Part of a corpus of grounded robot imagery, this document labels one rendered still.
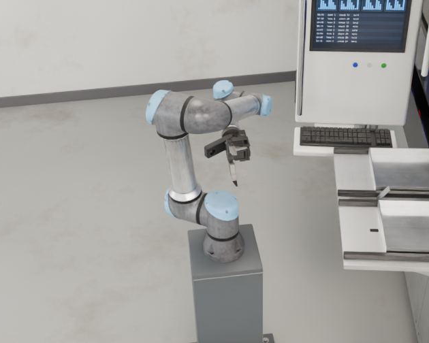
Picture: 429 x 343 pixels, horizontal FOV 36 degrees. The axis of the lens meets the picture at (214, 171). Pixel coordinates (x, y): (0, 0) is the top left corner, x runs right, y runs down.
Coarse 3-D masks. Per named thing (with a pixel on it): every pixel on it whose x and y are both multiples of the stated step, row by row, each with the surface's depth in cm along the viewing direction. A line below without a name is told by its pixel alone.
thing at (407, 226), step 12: (384, 204) 242; (396, 204) 241; (408, 204) 241; (420, 204) 240; (384, 216) 238; (396, 216) 238; (408, 216) 238; (420, 216) 237; (384, 228) 233; (396, 228) 233; (408, 228) 233; (420, 228) 232; (384, 240) 225; (396, 240) 228; (408, 240) 228; (420, 240) 227; (408, 252) 220; (420, 252) 220
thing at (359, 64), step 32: (320, 0) 270; (352, 0) 268; (384, 0) 267; (416, 0) 266; (320, 32) 278; (352, 32) 277; (384, 32) 275; (416, 32) 273; (320, 64) 287; (352, 64) 286; (384, 64) 283; (320, 96) 297; (352, 96) 295; (384, 96) 293
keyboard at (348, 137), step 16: (304, 128) 298; (320, 128) 300; (336, 128) 297; (352, 128) 296; (368, 128) 296; (304, 144) 290; (320, 144) 289; (336, 144) 288; (352, 144) 288; (368, 144) 287; (384, 144) 286
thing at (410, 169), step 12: (372, 156) 269; (384, 156) 269; (396, 156) 268; (408, 156) 268; (420, 156) 268; (372, 168) 257; (384, 168) 262; (396, 168) 262; (408, 168) 261; (420, 168) 261; (372, 180) 256; (384, 180) 255; (396, 180) 255; (408, 180) 255; (420, 180) 254
